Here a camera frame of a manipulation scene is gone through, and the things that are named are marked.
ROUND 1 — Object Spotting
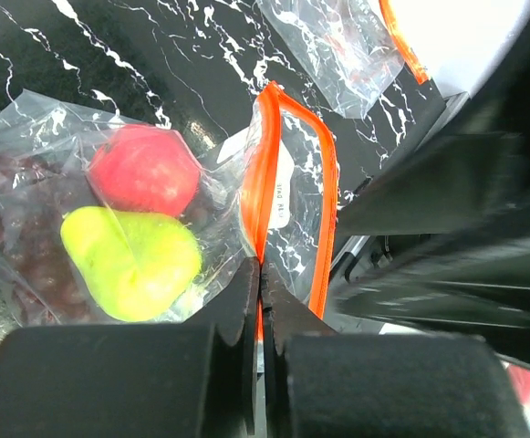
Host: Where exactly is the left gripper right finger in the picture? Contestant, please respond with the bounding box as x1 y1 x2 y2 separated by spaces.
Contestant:
260 262 336 437

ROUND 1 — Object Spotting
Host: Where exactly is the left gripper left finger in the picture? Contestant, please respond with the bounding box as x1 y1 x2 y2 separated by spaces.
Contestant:
186 257 261 436

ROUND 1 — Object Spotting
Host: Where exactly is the clear orange-zipper bag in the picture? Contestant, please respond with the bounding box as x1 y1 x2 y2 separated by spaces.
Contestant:
0 83 338 326

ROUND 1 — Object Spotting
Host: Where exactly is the red apple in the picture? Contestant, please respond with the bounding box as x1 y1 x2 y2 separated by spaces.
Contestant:
88 124 202 217

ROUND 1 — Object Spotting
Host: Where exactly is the purple grape bunch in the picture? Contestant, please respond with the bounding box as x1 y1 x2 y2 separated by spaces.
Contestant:
0 151 99 326

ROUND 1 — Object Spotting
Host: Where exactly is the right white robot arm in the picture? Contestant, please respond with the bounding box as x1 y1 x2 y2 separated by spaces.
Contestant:
333 17 530 369

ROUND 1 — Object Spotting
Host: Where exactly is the pile of zip bags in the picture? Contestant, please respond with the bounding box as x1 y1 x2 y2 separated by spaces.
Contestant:
257 0 430 119

